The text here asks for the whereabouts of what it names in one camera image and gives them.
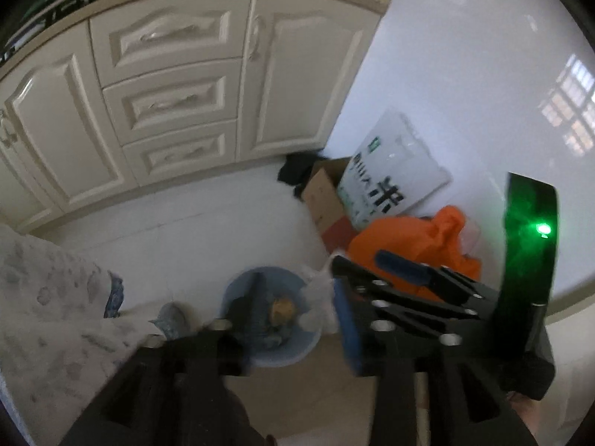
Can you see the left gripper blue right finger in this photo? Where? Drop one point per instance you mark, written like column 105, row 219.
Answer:
column 426, row 392

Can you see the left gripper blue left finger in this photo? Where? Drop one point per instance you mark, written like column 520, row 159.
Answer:
column 171, row 395

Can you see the light blue trash bucket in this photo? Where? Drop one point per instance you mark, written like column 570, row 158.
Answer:
column 266, row 282

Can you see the trash inside bucket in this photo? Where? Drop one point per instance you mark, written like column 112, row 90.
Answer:
column 271, row 322

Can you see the cream lower kitchen cabinets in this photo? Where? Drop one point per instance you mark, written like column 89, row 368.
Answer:
column 123, row 94

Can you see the person's right hand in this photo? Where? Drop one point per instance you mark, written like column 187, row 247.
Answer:
column 528, row 409

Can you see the grey shoe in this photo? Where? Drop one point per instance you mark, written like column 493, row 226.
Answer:
column 172, row 322

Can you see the orange plastic bag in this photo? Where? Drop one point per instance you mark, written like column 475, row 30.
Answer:
column 435, row 242

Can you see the black tracker with green light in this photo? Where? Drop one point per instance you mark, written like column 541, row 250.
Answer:
column 531, row 224

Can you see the white floral tablecloth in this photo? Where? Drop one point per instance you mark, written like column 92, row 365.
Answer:
column 59, row 344

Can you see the white rice bag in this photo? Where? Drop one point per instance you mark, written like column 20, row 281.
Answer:
column 391, row 171

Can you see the brown cardboard box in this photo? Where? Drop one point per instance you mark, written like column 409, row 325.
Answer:
column 325, row 207

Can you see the black cloth on floor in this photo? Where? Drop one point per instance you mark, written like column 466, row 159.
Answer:
column 297, row 170

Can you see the black gas stove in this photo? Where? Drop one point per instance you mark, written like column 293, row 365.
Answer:
column 39, row 21

